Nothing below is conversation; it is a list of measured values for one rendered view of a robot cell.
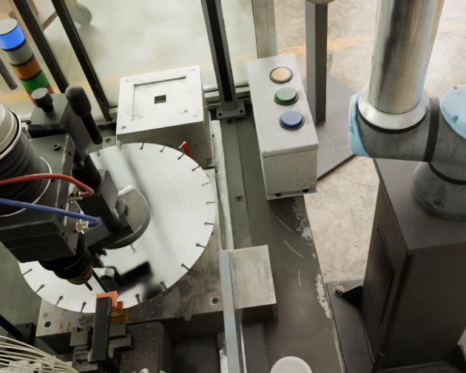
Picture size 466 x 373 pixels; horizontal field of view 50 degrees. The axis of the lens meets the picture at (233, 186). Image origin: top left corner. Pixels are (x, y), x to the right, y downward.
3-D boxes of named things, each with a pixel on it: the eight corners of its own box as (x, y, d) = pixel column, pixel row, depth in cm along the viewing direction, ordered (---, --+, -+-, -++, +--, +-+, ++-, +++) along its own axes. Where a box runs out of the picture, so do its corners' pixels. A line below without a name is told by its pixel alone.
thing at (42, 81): (26, 79, 95) (19, 66, 92) (49, 75, 95) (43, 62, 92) (23, 95, 92) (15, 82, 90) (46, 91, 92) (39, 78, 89)
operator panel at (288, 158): (251, 109, 123) (245, 60, 111) (296, 103, 122) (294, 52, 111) (267, 200, 105) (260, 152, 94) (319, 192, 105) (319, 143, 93)
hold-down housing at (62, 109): (91, 190, 70) (26, 77, 54) (123, 189, 70) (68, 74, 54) (81, 224, 66) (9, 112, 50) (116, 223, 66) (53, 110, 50)
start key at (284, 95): (275, 95, 104) (274, 88, 103) (294, 92, 104) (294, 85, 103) (278, 109, 102) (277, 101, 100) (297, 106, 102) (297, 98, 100)
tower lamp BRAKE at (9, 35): (2, 35, 87) (-7, 21, 85) (27, 32, 87) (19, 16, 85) (-4, 52, 84) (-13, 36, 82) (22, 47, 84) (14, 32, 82)
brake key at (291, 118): (280, 119, 100) (279, 112, 98) (300, 115, 100) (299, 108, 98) (283, 133, 97) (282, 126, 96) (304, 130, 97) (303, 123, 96)
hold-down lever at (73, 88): (34, 86, 54) (24, 101, 52) (85, 75, 52) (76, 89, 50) (69, 144, 59) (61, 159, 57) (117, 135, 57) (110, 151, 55)
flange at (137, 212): (115, 180, 87) (110, 172, 85) (163, 207, 82) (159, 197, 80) (69, 227, 82) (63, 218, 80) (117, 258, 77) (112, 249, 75)
